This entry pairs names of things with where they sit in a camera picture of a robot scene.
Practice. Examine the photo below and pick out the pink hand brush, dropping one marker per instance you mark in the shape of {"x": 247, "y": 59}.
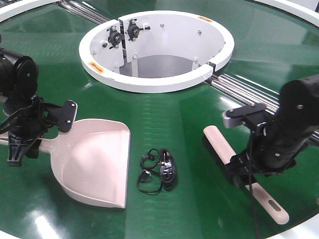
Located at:
{"x": 224, "y": 151}

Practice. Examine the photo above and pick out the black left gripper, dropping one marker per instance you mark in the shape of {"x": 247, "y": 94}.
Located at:
{"x": 27, "y": 121}

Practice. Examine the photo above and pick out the black bearing block left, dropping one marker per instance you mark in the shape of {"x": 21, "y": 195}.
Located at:
{"x": 115, "y": 38}

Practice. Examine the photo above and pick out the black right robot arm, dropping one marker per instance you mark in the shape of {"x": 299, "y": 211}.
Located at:
{"x": 275, "y": 140}

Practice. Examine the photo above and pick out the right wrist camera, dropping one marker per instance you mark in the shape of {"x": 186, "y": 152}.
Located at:
{"x": 249, "y": 115}

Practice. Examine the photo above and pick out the white outer conveyor rim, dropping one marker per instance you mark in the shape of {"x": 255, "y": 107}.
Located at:
{"x": 295, "y": 9}

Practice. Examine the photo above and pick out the pink plastic dustpan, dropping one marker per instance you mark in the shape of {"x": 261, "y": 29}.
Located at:
{"x": 91, "y": 161}

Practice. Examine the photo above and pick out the white outer rim left segment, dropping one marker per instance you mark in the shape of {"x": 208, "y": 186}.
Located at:
{"x": 19, "y": 7}

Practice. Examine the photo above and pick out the chrome conveyor rollers rear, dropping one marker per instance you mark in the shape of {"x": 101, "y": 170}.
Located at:
{"x": 84, "y": 11}

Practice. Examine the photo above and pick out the chrome conveyor rollers right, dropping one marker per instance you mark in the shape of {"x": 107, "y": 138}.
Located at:
{"x": 249, "y": 92}

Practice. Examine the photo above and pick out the black bearing block right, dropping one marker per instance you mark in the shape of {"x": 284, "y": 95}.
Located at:
{"x": 133, "y": 30}

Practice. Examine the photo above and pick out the chrome conveyor rollers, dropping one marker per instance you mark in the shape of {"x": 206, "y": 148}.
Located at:
{"x": 84, "y": 11}
{"x": 249, "y": 92}

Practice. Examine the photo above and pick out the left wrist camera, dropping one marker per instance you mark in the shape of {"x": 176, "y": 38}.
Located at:
{"x": 66, "y": 116}

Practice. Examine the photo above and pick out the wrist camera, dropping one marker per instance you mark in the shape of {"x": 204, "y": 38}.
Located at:
{"x": 249, "y": 115}
{"x": 66, "y": 116}

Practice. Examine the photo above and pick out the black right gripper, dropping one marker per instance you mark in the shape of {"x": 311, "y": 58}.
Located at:
{"x": 272, "y": 148}

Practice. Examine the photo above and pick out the black bearing block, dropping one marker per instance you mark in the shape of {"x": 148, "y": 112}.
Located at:
{"x": 133, "y": 30}
{"x": 115, "y": 38}

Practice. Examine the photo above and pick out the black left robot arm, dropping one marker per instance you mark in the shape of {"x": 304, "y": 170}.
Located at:
{"x": 18, "y": 76}

